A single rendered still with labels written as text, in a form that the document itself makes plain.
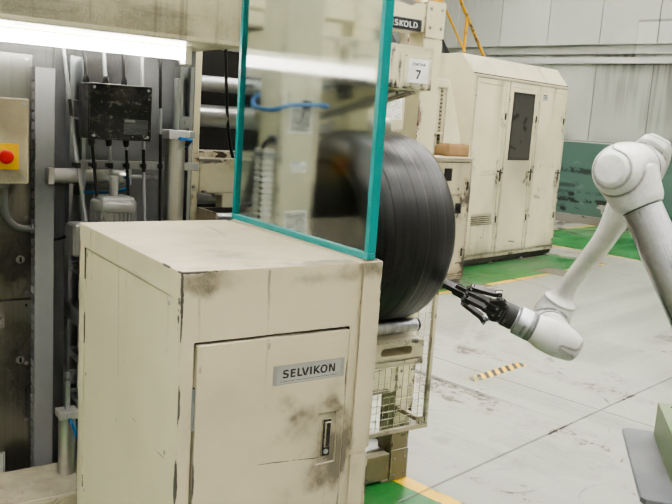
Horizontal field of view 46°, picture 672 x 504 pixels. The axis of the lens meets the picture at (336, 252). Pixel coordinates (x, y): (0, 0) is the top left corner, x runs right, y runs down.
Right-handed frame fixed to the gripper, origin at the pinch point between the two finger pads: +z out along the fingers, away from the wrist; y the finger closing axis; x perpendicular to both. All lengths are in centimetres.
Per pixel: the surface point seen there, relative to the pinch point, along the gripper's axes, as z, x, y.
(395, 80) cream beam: 47, 50, -32
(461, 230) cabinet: -16, 470, 231
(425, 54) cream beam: 43, 63, -41
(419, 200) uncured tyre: 20.8, -5.1, -24.1
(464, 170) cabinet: 7, 485, 181
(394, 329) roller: 10.3, -9.3, 17.1
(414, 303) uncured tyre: 8.6, -8.7, 5.7
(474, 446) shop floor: -53, 92, 133
